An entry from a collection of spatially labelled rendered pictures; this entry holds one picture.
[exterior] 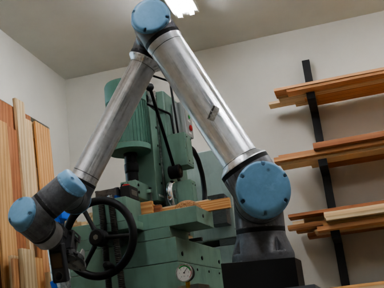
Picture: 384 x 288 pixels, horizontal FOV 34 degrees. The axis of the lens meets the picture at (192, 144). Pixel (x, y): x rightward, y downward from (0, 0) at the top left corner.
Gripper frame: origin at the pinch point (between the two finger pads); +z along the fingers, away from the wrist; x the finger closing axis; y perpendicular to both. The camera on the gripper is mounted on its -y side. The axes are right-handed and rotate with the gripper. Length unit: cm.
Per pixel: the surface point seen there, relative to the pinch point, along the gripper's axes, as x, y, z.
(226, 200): -38, 39, 37
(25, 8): 113, 241, 73
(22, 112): 136, 191, 121
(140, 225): -9.0, 26.1, 22.8
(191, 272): -27.9, 6.2, 26.0
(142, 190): -3, 50, 36
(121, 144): 1, 63, 20
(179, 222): -23.3, 26.4, 25.5
